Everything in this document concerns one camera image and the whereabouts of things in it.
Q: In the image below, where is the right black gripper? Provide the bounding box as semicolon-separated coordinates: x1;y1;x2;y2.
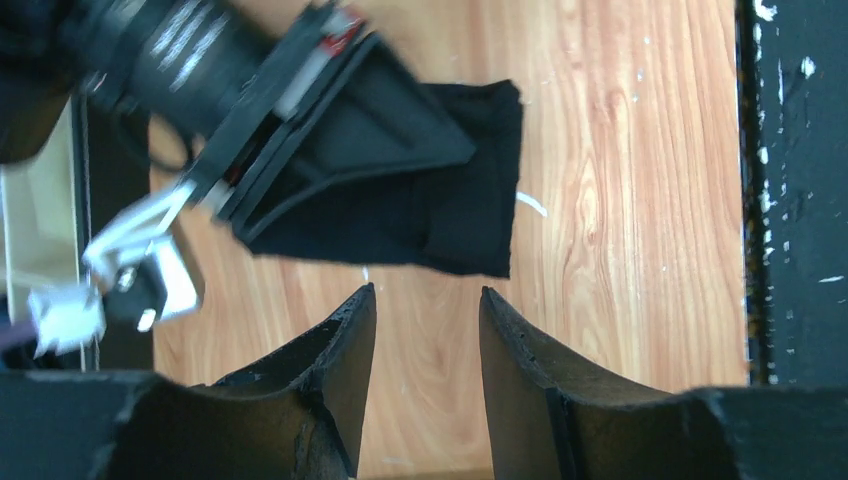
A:
185;3;475;242

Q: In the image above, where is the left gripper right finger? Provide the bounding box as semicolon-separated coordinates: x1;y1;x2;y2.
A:
479;287;736;479

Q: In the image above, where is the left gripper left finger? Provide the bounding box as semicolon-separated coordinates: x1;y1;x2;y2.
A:
101;284;377;479

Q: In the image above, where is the black underwear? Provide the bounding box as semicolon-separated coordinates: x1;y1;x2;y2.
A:
246;80;524;278

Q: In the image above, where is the black compartment storage box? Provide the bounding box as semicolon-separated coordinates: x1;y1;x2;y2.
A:
0;92;155;372

